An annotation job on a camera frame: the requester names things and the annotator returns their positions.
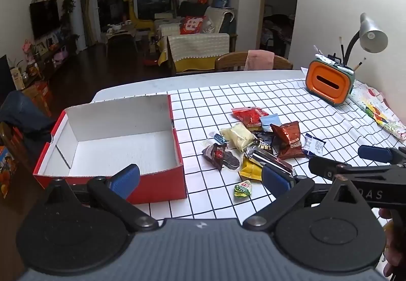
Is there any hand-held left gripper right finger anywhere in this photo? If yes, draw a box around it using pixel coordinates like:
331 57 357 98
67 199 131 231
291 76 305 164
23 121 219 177
243 163 362 231

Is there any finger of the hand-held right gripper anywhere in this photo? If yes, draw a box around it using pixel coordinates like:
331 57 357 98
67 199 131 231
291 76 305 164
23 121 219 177
308 157 353 181
358 145 406 165

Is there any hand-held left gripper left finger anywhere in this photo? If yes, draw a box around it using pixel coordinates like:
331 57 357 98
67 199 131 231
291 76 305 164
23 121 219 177
43 164 159 233

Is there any long dark silver snack packet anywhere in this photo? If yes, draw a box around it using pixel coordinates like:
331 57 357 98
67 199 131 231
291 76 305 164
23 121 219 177
249 148 297 178

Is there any white blue snack packet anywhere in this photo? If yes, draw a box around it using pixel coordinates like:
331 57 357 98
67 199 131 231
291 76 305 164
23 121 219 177
301 133 327 156

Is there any red cardboard box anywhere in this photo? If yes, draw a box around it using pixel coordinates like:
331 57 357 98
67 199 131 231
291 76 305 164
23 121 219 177
33 94 188 205

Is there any green candy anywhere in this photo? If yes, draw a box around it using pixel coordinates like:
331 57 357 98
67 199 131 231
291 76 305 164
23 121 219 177
234 180 253 198

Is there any black snack packet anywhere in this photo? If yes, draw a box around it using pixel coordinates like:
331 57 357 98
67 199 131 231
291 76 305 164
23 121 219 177
254 131 275 155

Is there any shiny brown snack packet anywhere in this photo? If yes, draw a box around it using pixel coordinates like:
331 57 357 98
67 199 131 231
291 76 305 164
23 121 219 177
270 121 307 160

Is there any cream yellow snack packet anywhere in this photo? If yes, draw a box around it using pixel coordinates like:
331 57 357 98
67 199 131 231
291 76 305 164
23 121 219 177
220 122 257 152

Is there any light blue snack packet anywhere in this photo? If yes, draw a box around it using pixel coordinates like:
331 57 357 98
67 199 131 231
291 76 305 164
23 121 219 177
259 114 281 132

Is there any dark red clear snack packet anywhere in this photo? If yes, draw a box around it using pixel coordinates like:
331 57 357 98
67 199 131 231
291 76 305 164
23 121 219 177
202 142 245 171

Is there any small blue candy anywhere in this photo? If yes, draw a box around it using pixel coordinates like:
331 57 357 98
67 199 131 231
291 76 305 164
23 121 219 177
209 131 226 145

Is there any person's right hand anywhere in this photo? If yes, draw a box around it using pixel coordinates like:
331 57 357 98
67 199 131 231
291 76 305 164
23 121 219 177
378 207 406 281

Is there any floral printed cloth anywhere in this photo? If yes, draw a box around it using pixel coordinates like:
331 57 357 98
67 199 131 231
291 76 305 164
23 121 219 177
350 80 406 141

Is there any orange green desk organizer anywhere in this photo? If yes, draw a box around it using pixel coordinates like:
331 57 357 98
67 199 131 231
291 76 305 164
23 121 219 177
305 58 355 107

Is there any black white checkered tablecloth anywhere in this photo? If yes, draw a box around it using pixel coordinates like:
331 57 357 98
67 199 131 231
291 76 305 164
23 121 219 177
140 77 406 225

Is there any orange fruit carton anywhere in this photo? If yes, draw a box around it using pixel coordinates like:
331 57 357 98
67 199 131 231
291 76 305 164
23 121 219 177
0 145 18 199

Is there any pink towel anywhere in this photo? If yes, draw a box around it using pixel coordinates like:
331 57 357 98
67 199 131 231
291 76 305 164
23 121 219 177
246 49 276 71

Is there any dark blue jacket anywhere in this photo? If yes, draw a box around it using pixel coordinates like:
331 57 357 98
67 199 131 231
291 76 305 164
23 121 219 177
0 90 58 155

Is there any grey desk lamp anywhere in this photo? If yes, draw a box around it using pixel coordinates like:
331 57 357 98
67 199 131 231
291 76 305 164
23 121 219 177
344 12 389 66

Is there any wooden dining chair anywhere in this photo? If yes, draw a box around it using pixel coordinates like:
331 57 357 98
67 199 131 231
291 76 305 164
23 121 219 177
215 52 294 72

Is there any dark television console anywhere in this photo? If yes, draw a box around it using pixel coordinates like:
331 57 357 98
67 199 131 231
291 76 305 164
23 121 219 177
19 37 80 86

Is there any wooden coffee table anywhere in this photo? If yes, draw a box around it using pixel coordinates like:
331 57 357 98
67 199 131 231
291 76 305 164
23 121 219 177
101 23 138 54

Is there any sofa with cream covers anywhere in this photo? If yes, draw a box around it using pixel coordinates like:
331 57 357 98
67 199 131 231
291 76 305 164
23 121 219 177
157 0 238 75

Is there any yellow giraffe toy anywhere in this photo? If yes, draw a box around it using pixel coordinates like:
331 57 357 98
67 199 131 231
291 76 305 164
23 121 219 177
124 0 156 29

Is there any red printed cushion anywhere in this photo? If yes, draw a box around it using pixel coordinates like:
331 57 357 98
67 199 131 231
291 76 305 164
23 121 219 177
180 15 205 35

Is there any white tower air conditioner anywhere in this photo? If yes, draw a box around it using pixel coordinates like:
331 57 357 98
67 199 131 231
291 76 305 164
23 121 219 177
69 0 87 51

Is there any black television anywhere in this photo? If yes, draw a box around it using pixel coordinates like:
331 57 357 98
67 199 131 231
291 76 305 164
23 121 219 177
29 0 61 41

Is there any green potted plant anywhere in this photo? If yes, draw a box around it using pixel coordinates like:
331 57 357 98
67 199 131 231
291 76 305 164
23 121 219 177
62 0 80 44

